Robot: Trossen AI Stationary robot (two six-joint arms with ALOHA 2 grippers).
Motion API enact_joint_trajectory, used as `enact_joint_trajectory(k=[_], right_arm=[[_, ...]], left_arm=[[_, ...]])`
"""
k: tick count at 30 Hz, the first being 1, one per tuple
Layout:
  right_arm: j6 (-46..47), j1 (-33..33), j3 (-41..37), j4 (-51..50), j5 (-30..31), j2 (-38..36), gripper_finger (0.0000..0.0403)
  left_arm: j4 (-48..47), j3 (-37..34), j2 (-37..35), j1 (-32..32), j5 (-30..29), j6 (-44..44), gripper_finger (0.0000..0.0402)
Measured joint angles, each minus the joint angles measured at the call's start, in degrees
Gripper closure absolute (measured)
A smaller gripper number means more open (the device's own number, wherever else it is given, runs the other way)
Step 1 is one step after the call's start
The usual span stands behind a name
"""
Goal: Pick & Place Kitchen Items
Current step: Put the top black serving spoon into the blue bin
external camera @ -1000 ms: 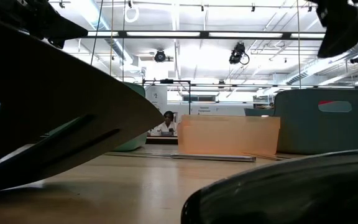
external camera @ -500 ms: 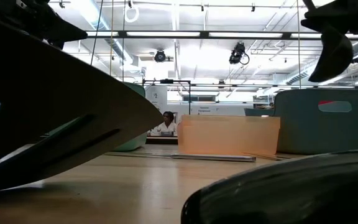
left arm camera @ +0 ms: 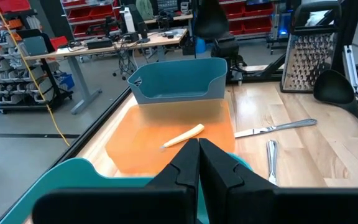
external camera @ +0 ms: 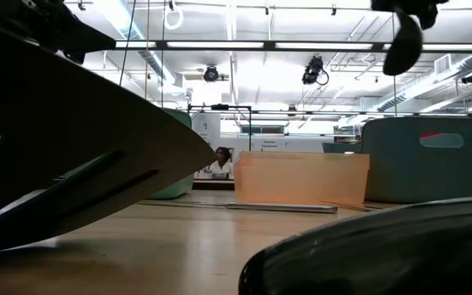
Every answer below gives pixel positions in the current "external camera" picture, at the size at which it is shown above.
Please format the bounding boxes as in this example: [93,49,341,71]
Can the distant black frame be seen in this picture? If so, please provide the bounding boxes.
[186,102,254,152]

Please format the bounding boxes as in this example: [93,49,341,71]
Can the black overhead camera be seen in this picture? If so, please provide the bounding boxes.
[301,55,330,87]

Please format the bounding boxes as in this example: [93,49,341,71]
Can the teal plastic bin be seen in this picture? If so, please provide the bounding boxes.
[61,107,197,202]

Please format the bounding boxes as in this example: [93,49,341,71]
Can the silver air duct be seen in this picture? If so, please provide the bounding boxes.
[91,0,179,86]
[376,52,472,113]

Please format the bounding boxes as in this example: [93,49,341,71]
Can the thin hanging black cable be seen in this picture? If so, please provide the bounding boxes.
[118,0,138,88]

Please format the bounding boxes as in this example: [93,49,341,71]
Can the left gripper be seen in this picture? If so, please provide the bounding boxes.
[0,0,117,66]

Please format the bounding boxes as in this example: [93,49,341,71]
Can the black overhead frame bar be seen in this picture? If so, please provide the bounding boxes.
[114,39,472,52]

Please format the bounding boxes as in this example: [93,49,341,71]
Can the person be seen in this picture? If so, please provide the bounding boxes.
[208,146,234,180]

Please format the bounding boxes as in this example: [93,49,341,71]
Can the black aluminium table frame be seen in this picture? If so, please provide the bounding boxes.
[192,179,236,191]

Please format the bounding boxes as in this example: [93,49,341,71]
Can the orange translucent plastic bin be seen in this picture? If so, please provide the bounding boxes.
[232,150,371,207]

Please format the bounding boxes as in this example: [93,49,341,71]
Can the all-black ladle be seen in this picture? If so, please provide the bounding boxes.
[237,195,472,295]

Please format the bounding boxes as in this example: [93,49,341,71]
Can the black ceiling lamp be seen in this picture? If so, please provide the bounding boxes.
[202,64,220,84]

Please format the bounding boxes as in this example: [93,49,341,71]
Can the blue-grey plastic bin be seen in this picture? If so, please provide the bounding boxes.
[321,116,472,205]

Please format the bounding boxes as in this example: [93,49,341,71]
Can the white cable loop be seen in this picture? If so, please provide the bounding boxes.
[163,7,185,31]

